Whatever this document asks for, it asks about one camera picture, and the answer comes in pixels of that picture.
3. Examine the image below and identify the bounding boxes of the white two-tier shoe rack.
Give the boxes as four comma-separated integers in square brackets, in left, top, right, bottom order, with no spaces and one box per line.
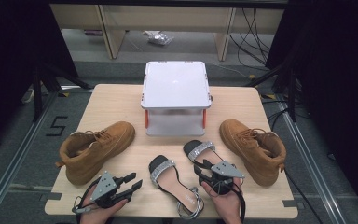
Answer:
[140,61,213,138]

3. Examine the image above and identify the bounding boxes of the black metal stand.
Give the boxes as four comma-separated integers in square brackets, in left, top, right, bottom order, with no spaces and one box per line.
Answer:
[245,63,297,124]
[32,62,92,122]

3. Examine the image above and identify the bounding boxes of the black curtain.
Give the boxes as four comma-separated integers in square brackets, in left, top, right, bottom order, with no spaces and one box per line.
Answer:
[0,0,78,157]
[265,0,358,216]

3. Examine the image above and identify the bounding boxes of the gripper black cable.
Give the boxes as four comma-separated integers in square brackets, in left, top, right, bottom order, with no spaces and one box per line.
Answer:
[232,181,246,223]
[72,176,102,216]

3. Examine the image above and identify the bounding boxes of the black sandal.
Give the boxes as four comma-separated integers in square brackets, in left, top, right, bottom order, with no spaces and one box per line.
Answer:
[183,139,241,188]

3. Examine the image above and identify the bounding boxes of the black floor cables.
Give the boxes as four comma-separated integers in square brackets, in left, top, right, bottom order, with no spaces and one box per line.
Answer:
[229,8,276,66]

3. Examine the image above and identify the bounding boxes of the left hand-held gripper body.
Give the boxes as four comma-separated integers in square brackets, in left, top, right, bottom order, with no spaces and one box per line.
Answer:
[89,170,129,209]

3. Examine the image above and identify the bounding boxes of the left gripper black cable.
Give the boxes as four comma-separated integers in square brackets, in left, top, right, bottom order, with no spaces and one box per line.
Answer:
[72,176,102,216]

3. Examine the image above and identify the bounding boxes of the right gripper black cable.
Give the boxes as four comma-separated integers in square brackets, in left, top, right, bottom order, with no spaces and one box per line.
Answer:
[232,181,246,223]

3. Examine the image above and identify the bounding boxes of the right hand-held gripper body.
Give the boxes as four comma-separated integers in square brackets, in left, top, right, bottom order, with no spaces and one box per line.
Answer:
[203,160,245,195]

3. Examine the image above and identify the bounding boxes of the silver strap sandal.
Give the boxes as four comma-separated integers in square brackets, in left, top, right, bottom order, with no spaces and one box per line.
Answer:
[148,154,205,220]

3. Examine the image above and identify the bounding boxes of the person's right hand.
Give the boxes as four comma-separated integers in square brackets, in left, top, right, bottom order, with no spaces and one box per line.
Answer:
[200,178,243,224]

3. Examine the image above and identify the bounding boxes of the beige desk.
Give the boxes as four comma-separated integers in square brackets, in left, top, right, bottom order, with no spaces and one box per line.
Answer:
[49,3,285,62]

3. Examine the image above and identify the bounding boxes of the thin black floor cable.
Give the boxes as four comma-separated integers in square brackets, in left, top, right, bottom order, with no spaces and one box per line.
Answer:
[283,169,324,224]

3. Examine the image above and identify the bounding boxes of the tan suede boot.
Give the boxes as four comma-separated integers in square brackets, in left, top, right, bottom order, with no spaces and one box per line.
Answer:
[55,120,137,187]
[219,119,287,188]

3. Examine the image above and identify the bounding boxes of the aluminium floor rail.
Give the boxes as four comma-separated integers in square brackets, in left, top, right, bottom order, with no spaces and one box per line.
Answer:
[0,91,60,223]
[274,99,349,224]

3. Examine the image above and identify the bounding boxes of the clear plastic bag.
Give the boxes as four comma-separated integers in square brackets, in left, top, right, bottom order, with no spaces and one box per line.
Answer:
[143,30,175,47]

